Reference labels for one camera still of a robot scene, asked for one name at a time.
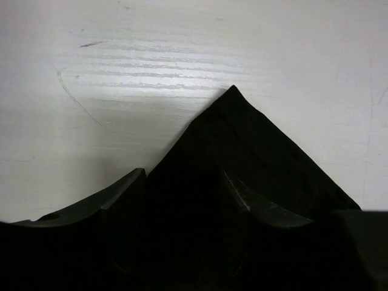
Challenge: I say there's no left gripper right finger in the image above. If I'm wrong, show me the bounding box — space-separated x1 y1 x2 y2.
222 173 387 290

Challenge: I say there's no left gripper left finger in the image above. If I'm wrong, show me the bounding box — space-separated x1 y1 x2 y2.
1 168 146 290

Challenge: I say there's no black t shirt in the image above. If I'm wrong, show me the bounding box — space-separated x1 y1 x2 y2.
128 87 358 290

